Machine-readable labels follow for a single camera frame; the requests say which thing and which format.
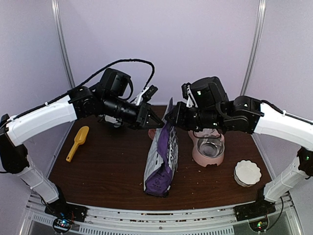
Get left aluminium frame post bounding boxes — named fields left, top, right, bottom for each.
left=51, top=0, right=75, bottom=89

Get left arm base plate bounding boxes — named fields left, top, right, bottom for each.
left=42, top=200, right=88, bottom=222

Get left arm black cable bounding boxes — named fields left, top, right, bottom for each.
left=80, top=58, right=156, bottom=98

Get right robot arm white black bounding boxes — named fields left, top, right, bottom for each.
left=165, top=76, right=313, bottom=216

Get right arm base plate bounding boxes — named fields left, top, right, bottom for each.
left=234, top=202, right=276, bottom=221

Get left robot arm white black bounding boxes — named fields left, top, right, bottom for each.
left=0, top=68, right=164, bottom=217

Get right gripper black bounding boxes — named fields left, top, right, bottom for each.
left=164, top=102, right=225, bottom=133

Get front steel feeder bowl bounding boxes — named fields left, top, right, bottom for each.
left=197, top=135, right=225, bottom=159

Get yellow plastic scoop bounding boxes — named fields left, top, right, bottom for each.
left=66, top=126, right=89, bottom=163

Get white scalloped ceramic bowl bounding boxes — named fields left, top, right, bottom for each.
left=234, top=160, right=262, bottom=188

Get pink double pet feeder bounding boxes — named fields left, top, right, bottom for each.
left=188, top=128, right=225, bottom=167

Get red patterned small bowl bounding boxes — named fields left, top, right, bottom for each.
left=148, top=129, right=156, bottom=140

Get front aluminium rail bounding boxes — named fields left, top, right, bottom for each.
left=17, top=193, right=304, bottom=235

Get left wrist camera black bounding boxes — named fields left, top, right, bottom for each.
left=132, top=85, right=158, bottom=106

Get purple pet food bag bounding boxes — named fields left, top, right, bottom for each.
left=142, top=97, right=179, bottom=197

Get aluminium frame post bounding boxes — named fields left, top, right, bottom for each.
left=51, top=0, right=75, bottom=89
left=240, top=0, right=267, bottom=95

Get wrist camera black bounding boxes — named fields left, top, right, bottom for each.
left=181, top=83, right=197, bottom=108
left=132, top=85, right=158, bottom=106

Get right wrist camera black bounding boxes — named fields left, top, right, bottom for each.
left=181, top=83, right=197, bottom=108

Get right aluminium frame post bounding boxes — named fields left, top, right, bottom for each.
left=240, top=0, right=267, bottom=95

